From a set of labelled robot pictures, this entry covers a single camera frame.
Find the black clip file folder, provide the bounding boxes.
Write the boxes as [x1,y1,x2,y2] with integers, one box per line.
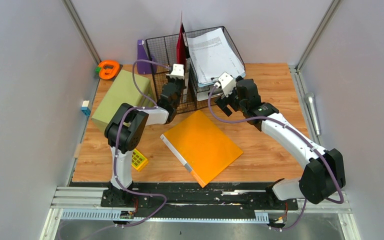
[182,57,191,104]

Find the white clipboard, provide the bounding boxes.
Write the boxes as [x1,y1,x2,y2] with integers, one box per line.
[196,85,222,101]

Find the red folder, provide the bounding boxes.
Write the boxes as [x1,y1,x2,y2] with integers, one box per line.
[176,13,187,65]

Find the black wire mesh basket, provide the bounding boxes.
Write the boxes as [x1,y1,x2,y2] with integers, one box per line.
[145,26,244,114]

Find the papers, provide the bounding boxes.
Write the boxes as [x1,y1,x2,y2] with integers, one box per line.
[186,27,246,87]

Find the orange folder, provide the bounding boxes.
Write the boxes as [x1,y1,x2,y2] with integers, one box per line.
[160,110,243,188]

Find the green drawer cabinet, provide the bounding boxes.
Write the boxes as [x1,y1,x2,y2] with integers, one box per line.
[91,70,155,133]

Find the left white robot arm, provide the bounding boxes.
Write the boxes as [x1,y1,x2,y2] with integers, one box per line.
[104,73,186,207]

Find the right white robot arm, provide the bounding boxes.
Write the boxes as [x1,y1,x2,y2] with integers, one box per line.
[212,73,346,209]

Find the purple tape dispenser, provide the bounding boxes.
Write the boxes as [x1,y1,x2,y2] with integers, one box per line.
[136,39,156,75]

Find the orange tape roll holder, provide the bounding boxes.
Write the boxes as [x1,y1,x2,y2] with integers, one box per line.
[94,60,122,80]

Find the yellow grid box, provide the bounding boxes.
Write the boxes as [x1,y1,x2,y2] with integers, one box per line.
[131,148,149,172]

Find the blue white toy brick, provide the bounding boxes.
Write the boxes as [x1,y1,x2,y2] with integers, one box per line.
[80,100,92,117]

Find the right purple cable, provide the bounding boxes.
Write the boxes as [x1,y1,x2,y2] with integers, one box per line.
[207,84,345,232]

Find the purple cable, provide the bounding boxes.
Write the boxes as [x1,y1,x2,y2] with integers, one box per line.
[112,59,173,229]
[207,84,345,232]

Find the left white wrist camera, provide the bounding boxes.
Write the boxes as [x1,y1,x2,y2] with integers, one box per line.
[169,63,185,80]

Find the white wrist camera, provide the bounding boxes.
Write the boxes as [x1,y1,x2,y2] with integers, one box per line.
[214,72,236,97]
[169,63,185,80]

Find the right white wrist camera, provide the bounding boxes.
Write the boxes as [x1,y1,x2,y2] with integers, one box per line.
[214,72,236,97]

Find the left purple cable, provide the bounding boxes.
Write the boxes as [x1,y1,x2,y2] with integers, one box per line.
[112,59,173,229]

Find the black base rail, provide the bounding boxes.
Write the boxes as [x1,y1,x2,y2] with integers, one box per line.
[100,182,299,219]

